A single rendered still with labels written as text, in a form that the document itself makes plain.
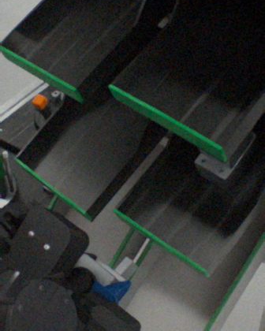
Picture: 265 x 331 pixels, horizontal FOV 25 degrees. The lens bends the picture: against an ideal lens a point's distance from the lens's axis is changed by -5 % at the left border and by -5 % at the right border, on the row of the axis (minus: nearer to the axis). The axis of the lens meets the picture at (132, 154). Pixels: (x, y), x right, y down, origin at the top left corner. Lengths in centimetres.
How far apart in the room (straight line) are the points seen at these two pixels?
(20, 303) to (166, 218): 31
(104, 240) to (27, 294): 44
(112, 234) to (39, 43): 29
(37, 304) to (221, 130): 23
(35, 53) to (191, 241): 26
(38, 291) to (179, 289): 41
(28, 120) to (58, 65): 59
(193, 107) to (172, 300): 32
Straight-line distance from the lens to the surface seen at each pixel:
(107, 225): 82
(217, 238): 64
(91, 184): 70
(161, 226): 66
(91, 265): 57
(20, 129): 118
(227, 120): 53
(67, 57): 62
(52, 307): 40
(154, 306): 80
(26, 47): 66
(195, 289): 77
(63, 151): 74
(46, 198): 102
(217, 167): 64
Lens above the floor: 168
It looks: 40 degrees down
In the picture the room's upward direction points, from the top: straight up
